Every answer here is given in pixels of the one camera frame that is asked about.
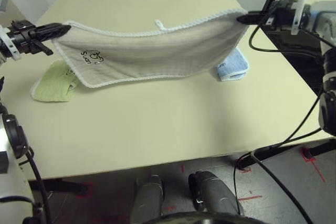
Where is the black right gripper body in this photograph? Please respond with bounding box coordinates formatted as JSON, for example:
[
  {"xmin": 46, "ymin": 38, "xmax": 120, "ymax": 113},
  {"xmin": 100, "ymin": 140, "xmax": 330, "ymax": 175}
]
[{"xmin": 263, "ymin": 6, "xmax": 309, "ymax": 30}]

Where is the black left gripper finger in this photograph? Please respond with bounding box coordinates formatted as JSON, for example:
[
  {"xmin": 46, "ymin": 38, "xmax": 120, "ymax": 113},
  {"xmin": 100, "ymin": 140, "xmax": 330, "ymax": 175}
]
[
  {"xmin": 32, "ymin": 29, "xmax": 70, "ymax": 40},
  {"xmin": 29, "ymin": 22, "xmax": 72, "ymax": 33}
]

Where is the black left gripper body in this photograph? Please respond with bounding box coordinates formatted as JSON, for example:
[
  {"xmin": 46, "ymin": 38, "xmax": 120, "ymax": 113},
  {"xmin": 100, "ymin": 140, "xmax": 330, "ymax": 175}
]
[{"xmin": 5, "ymin": 19, "xmax": 55, "ymax": 57}]

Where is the beige towel white trim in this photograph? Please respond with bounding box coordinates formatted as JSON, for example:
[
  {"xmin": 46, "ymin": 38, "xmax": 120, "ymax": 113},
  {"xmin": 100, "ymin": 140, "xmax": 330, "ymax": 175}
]
[{"xmin": 52, "ymin": 8, "xmax": 249, "ymax": 89}]

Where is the blue folded towel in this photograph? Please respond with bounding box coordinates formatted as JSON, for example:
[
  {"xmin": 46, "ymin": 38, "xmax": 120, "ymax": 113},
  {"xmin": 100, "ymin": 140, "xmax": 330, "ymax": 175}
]
[{"xmin": 215, "ymin": 48, "xmax": 250, "ymax": 82}]

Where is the green folded towel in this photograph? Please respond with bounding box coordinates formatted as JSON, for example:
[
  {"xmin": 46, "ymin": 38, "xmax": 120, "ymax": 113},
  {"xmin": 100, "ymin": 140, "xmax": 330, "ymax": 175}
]
[{"xmin": 30, "ymin": 60, "xmax": 81, "ymax": 103}]

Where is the grey robot left leg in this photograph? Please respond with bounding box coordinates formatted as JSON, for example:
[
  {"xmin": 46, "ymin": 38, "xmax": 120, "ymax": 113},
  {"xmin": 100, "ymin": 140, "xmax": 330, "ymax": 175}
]
[{"xmin": 130, "ymin": 174, "xmax": 165, "ymax": 223}]

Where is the black robot torso rim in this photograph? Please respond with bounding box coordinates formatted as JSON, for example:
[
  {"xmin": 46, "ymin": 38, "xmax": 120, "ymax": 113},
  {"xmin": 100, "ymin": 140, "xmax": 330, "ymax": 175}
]
[{"xmin": 146, "ymin": 210, "xmax": 266, "ymax": 224}]

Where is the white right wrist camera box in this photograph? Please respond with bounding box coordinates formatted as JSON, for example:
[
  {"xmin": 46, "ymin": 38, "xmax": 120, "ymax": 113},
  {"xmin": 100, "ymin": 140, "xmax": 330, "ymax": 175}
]
[{"xmin": 264, "ymin": 0, "xmax": 312, "ymax": 36}]

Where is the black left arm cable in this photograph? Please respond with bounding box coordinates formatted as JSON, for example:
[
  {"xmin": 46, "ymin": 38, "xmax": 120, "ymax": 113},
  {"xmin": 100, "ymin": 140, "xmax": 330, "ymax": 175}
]
[{"xmin": 22, "ymin": 147, "xmax": 52, "ymax": 224}]

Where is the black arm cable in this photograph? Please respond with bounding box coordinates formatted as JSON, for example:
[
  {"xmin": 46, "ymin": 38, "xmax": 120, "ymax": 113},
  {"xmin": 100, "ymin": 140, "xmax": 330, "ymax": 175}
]
[
  {"xmin": 233, "ymin": 11, "xmax": 336, "ymax": 224},
  {"xmin": 22, "ymin": 147, "xmax": 52, "ymax": 224}
]

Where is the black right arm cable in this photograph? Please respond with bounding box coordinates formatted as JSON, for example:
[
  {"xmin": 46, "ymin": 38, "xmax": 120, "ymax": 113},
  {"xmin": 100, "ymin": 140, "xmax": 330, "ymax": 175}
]
[{"xmin": 233, "ymin": 11, "xmax": 336, "ymax": 224}]

